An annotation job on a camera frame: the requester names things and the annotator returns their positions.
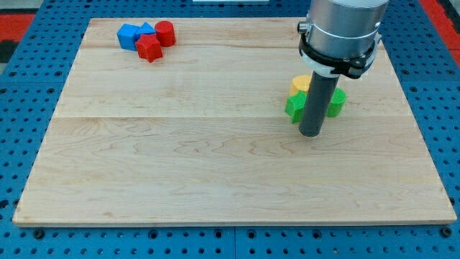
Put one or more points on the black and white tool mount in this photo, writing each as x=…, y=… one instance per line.
x=334, y=67

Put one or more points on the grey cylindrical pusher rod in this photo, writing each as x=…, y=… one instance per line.
x=317, y=101

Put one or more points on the green star block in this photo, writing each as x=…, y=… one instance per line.
x=295, y=105

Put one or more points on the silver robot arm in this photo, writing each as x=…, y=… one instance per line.
x=338, y=37

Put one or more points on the light wooden board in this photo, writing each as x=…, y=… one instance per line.
x=200, y=137

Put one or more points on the red star block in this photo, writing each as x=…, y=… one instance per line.
x=149, y=47

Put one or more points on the green cylinder block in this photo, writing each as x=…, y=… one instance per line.
x=337, y=102

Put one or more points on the yellow block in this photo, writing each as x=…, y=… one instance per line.
x=300, y=83

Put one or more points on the red cylinder block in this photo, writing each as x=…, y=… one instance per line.
x=165, y=33

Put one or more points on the blue triangle block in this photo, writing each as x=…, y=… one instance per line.
x=145, y=29

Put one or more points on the blue cube block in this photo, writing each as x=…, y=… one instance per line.
x=127, y=36

